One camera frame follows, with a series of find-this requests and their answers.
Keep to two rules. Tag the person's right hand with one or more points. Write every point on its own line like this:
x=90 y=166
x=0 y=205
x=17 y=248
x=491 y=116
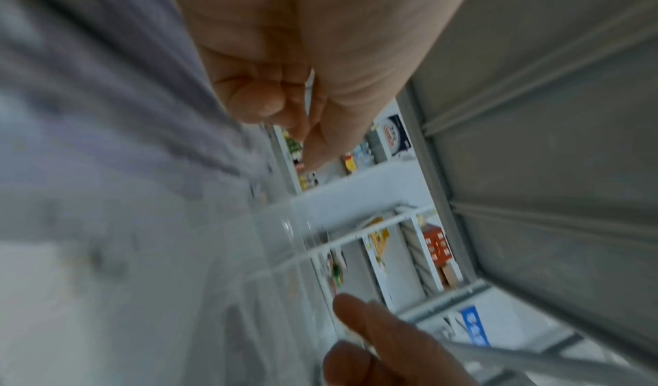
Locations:
x=401 y=356

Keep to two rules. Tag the person's left hand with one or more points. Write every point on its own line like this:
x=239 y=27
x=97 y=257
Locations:
x=334 y=31

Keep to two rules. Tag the row of purple toothbrush packets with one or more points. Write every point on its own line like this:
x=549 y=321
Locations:
x=128 y=112

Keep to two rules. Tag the white metal shelf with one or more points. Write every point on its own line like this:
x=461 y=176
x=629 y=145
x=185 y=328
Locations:
x=539 y=152

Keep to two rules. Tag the blue printed sign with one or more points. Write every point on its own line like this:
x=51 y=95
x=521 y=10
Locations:
x=475 y=325

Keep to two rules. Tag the open cardboard box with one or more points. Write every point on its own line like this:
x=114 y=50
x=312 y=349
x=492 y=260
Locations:
x=450 y=274

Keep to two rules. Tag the pile of snack packets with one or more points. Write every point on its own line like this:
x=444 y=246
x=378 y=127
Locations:
x=336 y=272

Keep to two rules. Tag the red gift box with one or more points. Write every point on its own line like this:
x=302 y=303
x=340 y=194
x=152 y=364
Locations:
x=438 y=244

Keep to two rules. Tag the yellow snack packet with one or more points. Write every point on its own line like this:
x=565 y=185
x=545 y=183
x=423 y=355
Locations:
x=379 y=240

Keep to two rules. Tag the blue and white water carton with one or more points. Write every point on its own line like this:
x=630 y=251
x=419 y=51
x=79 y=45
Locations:
x=395 y=134

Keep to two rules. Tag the row of colourful bottles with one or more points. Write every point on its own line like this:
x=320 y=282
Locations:
x=294 y=146

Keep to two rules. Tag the cluster of water and soda bottles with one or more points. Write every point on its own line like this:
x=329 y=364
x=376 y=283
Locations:
x=365 y=154

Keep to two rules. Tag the white snack shelving unit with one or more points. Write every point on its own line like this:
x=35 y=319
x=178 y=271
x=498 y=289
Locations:
x=360 y=232

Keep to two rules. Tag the white drinks shelving unit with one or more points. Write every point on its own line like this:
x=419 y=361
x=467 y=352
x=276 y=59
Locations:
x=281 y=152

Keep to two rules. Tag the orange price tag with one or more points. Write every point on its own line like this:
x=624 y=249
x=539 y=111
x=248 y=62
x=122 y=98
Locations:
x=350 y=164

